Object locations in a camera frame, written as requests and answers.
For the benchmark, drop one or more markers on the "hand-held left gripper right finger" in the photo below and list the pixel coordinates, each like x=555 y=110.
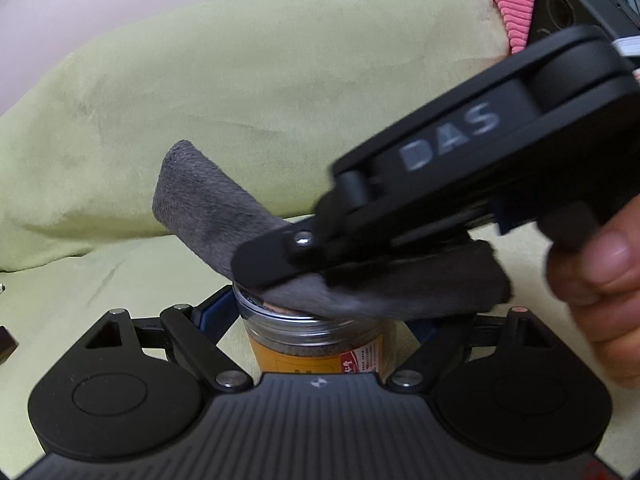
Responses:
x=422 y=330

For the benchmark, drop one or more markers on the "black smartphone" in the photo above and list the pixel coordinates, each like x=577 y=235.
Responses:
x=6 y=345

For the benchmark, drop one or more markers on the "pink knitted cushion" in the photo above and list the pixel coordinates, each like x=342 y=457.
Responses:
x=510 y=5

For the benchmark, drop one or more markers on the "clear plastic jar orange label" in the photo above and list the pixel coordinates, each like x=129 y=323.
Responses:
x=300 y=350

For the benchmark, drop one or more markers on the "person's right hand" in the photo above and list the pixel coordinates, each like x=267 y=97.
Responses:
x=610 y=285

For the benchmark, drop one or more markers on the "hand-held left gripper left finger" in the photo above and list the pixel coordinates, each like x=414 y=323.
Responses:
x=212 y=312

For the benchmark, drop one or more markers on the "grey towel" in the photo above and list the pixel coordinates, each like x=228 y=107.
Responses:
x=210 y=200

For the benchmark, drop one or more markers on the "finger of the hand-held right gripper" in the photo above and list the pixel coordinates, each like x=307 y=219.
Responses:
x=280 y=260

